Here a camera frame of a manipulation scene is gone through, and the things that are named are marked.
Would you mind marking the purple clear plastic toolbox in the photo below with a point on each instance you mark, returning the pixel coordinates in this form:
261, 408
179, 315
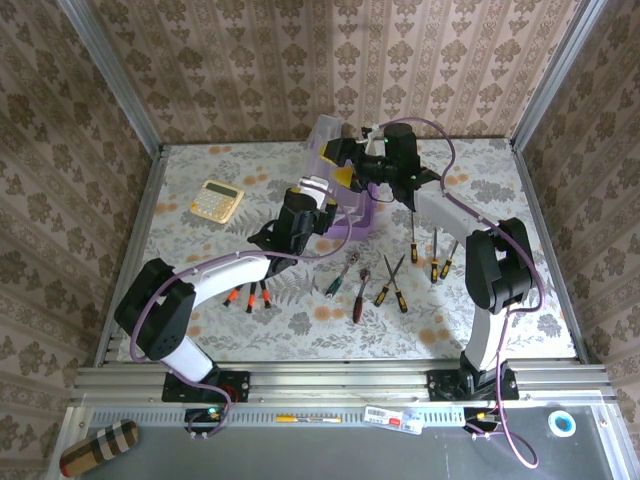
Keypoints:
357, 230

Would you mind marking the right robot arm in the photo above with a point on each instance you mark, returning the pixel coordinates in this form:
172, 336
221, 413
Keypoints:
500, 270

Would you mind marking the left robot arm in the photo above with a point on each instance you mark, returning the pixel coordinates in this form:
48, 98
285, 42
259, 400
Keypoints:
155, 310

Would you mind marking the beige calculator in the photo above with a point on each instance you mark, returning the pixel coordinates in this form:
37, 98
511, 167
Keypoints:
217, 200

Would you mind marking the yellow silver pen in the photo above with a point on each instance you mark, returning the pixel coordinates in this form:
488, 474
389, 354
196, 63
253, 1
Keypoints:
287, 418

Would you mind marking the barcode label packet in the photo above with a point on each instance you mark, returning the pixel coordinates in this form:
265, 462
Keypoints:
385, 416

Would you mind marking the black controller board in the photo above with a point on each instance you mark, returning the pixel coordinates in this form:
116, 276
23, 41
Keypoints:
475, 416
200, 415

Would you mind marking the grey metal panel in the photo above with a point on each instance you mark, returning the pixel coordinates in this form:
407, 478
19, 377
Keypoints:
300, 455

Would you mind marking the plaid cylindrical cushion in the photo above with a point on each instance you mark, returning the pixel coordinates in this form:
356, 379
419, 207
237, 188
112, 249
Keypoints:
100, 447

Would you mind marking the white tape roll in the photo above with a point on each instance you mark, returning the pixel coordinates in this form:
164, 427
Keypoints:
551, 423

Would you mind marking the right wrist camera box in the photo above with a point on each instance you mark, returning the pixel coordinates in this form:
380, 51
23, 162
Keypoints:
371, 142

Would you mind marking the aluminium table side rail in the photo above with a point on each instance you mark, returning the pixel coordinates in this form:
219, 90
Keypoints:
143, 210
538, 210

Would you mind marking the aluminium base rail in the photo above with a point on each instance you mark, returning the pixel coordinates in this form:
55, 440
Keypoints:
340, 382

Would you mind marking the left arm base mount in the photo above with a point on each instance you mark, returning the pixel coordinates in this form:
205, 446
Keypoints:
235, 385

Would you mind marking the aluminium frame post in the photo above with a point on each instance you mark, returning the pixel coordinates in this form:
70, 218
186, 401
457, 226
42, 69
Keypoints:
556, 75
113, 75

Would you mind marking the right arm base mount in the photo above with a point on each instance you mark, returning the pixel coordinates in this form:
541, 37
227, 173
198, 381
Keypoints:
440, 385

